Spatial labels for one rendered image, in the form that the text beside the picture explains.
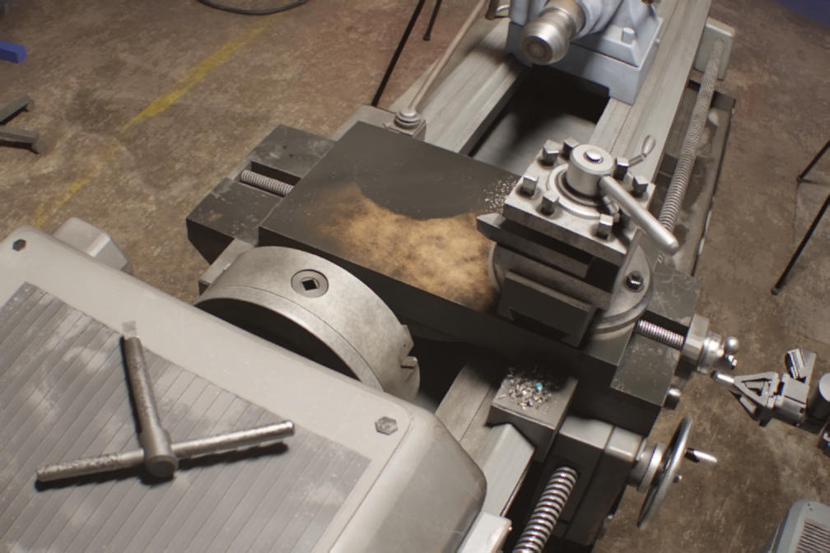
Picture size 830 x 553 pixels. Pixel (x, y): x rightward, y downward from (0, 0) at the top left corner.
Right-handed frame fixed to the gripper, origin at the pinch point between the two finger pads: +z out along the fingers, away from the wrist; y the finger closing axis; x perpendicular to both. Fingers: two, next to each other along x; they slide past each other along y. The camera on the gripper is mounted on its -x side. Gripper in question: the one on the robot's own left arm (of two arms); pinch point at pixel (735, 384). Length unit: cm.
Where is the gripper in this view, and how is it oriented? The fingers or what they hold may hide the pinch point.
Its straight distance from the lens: 155.0
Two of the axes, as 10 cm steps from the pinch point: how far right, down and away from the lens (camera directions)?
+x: -4.3, 8.1, -4.1
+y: -0.6, -4.7, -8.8
